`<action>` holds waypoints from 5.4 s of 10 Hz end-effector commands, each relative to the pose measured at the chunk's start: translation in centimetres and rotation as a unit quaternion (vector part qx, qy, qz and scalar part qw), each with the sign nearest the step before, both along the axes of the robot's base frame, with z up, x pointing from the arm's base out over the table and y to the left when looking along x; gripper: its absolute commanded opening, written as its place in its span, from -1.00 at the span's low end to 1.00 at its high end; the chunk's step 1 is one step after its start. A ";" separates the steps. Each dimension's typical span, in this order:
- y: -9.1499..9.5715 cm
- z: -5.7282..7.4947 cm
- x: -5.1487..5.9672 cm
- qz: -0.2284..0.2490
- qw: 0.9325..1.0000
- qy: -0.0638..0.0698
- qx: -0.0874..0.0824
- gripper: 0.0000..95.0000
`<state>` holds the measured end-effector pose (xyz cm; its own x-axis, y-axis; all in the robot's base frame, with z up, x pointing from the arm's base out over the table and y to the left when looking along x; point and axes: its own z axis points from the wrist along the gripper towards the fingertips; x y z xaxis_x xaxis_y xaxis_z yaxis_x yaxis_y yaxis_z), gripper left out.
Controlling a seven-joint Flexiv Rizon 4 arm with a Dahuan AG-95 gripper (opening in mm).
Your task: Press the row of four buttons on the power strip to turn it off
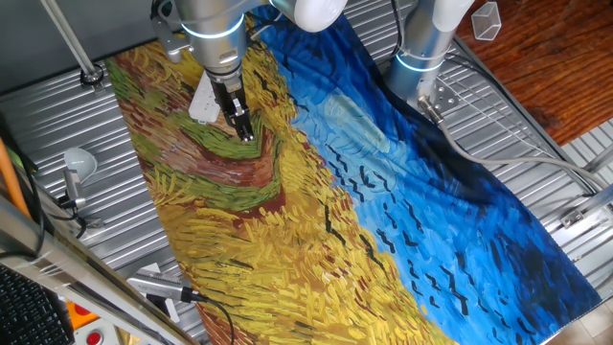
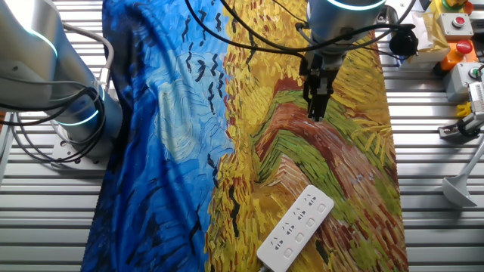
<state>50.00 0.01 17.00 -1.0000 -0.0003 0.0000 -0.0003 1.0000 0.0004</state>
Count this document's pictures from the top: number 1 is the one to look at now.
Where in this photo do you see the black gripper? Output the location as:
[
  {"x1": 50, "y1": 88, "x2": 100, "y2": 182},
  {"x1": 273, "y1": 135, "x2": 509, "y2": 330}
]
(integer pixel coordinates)
[{"x1": 209, "y1": 75, "x2": 256, "y2": 144}]

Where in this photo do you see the white power strip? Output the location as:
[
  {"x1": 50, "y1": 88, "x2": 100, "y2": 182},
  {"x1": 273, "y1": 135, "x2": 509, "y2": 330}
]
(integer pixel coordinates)
[{"x1": 188, "y1": 71, "x2": 222, "y2": 126}]

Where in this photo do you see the wheatfield painting print cloth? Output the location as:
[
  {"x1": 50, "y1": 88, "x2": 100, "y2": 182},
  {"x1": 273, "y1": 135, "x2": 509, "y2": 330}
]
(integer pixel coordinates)
[{"x1": 103, "y1": 4, "x2": 602, "y2": 345}]

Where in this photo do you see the metal pole with base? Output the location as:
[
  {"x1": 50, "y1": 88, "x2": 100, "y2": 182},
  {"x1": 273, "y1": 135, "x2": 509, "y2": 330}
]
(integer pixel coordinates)
[{"x1": 40, "y1": 0, "x2": 105, "y2": 92}]

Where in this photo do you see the orange tube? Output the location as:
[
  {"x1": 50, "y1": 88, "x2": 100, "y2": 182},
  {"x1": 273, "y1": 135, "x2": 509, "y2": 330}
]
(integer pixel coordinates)
[{"x1": 0, "y1": 138, "x2": 33, "y2": 219}]

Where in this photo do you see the orange emergency stop box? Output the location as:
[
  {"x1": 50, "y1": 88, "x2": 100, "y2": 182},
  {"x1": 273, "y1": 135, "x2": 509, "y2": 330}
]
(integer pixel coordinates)
[{"x1": 64, "y1": 299, "x2": 101, "y2": 332}]

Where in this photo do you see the grey box red button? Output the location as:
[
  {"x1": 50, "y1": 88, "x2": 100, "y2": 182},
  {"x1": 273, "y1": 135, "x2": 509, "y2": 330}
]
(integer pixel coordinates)
[{"x1": 71, "y1": 325, "x2": 125, "y2": 345}]

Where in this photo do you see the clear plastic cup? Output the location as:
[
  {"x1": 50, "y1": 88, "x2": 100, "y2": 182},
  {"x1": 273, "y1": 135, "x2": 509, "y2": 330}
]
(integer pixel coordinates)
[{"x1": 470, "y1": 1, "x2": 503, "y2": 42}]

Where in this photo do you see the black keyboard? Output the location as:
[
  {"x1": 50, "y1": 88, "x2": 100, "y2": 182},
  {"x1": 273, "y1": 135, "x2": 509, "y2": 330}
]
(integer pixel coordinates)
[{"x1": 0, "y1": 263, "x2": 76, "y2": 345}]

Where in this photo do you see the aluminium profile bar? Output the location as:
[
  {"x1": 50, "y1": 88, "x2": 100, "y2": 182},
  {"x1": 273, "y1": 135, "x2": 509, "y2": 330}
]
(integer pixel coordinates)
[{"x1": 574, "y1": 184, "x2": 613, "y2": 217}]

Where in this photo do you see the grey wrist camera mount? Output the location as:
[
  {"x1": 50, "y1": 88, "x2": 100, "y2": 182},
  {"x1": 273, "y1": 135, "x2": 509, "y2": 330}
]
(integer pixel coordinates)
[{"x1": 151, "y1": 16, "x2": 193, "y2": 64}]

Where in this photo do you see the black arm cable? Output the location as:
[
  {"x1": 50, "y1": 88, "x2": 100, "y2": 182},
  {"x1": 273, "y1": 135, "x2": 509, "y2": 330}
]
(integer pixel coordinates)
[{"x1": 390, "y1": 0, "x2": 406, "y2": 57}]

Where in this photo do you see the black camera cable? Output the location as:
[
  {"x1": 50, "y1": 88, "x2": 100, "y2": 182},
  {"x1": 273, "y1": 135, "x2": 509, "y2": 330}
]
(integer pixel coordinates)
[{"x1": 191, "y1": 290, "x2": 236, "y2": 345}]

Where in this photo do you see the short black cable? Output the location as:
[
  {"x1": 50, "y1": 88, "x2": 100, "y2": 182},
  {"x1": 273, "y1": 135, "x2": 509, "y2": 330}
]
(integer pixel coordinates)
[{"x1": 50, "y1": 198, "x2": 90, "y2": 240}]

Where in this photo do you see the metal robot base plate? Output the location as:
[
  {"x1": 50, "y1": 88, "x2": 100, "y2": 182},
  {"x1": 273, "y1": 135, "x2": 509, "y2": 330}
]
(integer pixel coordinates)
[{"x1": 416, "y1": 76, "x2": 461, "y2": 116}]

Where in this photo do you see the long black cable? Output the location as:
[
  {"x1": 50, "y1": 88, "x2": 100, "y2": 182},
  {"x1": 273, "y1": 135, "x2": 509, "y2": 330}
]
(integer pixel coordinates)
[{"x1": 0, "y1": 114, "x2": 47, "y2": 263}]

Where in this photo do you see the aluminium frame bar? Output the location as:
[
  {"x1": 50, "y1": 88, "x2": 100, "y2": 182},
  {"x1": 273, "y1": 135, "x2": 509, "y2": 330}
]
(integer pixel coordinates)
[{"x1": 0, "y1": 194, "x2": 200, "y2": 345}]

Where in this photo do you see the thick grey base cable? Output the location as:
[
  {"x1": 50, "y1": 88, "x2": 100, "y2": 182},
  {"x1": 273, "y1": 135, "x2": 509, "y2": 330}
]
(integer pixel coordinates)
[{"x1": 419, "y1": 95, "x2": 609, "y2": 191}]

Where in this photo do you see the metal corner bracket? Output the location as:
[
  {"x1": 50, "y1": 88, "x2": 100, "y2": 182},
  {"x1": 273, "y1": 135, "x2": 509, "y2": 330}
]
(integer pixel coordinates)
[{"x1": 558, "y1": 205, "x2": 588, "y2": 230}]

